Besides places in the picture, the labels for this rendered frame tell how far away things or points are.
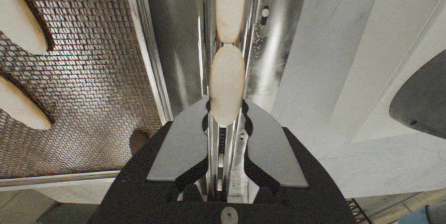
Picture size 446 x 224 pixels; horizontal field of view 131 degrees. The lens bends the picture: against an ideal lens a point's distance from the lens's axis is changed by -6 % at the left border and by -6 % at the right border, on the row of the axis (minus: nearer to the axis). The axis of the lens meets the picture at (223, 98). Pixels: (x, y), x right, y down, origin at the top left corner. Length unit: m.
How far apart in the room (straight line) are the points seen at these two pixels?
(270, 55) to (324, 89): 0.17
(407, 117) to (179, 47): 0.38
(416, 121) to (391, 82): 0.08
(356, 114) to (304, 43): 0.17
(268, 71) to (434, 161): 0.76
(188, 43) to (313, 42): 0.21
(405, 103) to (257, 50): 0.23
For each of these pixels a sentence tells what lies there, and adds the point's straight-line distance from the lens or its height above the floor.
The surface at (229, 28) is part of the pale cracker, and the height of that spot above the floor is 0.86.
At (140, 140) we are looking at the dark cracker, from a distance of 0.26.
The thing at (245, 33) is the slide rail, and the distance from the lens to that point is 0.19.
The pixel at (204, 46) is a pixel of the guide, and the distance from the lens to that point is 0.18.
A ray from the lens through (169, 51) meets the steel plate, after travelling 0.24.
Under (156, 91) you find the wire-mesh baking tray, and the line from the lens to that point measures 0.19.
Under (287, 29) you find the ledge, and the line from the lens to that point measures 0.20.
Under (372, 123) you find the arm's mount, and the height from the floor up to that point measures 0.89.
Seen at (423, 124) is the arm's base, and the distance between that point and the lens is 0.35.
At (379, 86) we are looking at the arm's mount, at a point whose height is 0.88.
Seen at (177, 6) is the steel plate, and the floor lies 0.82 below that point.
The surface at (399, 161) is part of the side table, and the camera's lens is 0.75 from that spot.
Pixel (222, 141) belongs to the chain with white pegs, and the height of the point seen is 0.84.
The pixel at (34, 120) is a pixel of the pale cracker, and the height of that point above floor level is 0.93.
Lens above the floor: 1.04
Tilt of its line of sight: 60 degrees down
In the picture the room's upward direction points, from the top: 178 degrees counter-clockwise
